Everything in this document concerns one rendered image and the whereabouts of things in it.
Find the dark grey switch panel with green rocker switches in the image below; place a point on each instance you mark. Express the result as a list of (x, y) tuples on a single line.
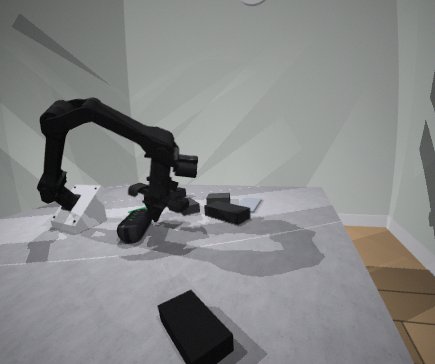
[(133, 227)]

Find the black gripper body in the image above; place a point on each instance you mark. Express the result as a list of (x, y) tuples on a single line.
[(158, 189)]

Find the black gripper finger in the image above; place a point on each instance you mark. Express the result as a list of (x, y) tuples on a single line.
[(157, 211), (150, 207)]

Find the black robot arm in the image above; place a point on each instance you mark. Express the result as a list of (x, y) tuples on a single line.
[(62, 116)]

